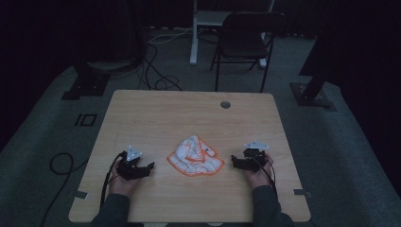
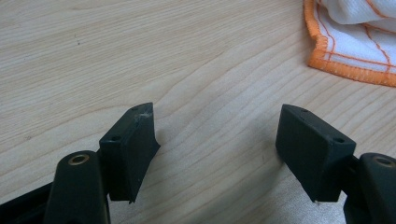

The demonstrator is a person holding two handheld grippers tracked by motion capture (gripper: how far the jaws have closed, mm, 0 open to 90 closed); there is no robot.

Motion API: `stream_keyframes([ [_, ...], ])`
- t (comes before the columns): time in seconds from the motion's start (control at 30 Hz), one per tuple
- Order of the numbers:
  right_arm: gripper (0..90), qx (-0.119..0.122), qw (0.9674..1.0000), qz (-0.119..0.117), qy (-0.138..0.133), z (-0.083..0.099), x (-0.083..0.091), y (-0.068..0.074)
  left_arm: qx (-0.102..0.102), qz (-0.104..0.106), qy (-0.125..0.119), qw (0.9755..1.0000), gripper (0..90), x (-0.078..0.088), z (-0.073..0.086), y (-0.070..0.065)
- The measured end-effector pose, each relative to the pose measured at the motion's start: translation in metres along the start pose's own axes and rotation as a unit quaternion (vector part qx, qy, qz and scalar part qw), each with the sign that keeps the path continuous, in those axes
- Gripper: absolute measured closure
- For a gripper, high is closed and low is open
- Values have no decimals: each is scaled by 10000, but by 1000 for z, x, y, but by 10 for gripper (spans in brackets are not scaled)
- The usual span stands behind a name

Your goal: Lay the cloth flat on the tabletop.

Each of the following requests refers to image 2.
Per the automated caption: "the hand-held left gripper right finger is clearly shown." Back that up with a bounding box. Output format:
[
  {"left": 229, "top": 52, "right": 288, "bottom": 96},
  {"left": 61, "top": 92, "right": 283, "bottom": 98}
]
[{"left": 275, "top": 104, "right": 357, "bottom": 203}]

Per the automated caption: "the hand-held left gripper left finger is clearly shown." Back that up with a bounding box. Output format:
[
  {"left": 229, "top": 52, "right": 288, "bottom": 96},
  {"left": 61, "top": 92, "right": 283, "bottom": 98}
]
[{"left": 99, "top": 102, "right": 162, "bottom": 205}]

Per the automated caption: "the white towel with orange edge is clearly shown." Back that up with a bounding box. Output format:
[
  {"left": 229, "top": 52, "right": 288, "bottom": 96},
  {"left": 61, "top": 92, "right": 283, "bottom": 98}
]
[{"left": 304, "top": 0, "right": 396, "bottom": 88}]

